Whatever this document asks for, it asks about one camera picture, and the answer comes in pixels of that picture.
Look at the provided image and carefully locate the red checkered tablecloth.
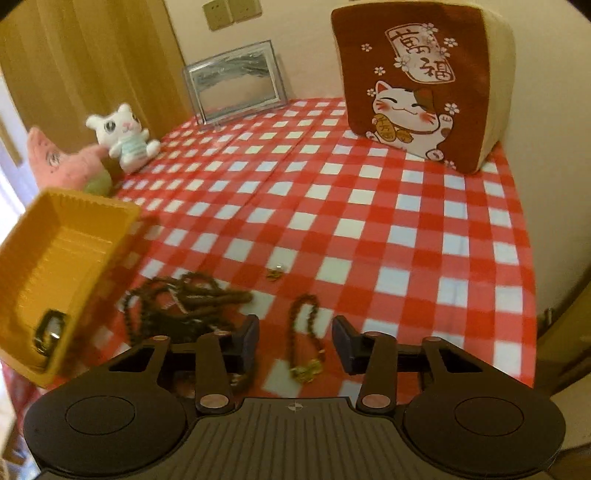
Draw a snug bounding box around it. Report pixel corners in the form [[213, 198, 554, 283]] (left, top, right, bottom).
[[0, 96, 542, 403]]

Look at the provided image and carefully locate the brown lucky cat cushion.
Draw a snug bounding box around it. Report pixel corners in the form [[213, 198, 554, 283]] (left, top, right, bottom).
[[331, 0, 517, 175]]

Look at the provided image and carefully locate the clear picture frame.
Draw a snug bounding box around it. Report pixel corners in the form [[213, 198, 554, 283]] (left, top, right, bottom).
[[182, 40, 289, 126]]

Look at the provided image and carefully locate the pink star plush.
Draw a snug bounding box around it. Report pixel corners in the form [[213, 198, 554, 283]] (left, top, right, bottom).
[[25, 128, 114, 198]]

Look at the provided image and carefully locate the long dark bead necklace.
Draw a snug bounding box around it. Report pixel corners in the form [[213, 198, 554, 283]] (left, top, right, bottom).
[[121, 271, 256, 398]]

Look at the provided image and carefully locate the yellow plastic tray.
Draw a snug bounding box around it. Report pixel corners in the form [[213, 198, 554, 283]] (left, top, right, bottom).
[[0, 188, 144, 387]]

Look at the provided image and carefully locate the white sheer curtain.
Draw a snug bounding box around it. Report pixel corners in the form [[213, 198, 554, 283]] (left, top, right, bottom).
[[0, 115, 40, 232]]

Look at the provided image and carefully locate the brown bead bracelet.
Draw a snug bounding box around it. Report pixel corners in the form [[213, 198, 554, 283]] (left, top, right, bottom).
[[287, 294, 326, 385]]

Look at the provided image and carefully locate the wooden door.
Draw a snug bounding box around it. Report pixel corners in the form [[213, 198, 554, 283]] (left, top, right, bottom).
[[0, 0, 195, 153]]

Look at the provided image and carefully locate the white plush cat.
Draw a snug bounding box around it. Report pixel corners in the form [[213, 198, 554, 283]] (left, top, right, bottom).
[[85, 102, 162, 175]]

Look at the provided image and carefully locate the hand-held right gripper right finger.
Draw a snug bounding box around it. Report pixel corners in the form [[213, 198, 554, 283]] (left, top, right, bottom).
[[331, 316, 485, 414]]

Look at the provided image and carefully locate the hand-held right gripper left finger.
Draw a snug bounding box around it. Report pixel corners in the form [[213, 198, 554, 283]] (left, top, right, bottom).
[[108, 315, 260, 415]]

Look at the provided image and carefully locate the beige wall socket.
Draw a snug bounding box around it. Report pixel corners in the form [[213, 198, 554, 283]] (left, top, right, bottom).
[[229, 0, 263, 23], [204, 0, 233, 31]]

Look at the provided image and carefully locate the black wristwatch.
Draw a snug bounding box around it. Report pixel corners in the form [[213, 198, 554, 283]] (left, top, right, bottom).
[[31, 310, 68, 359]]

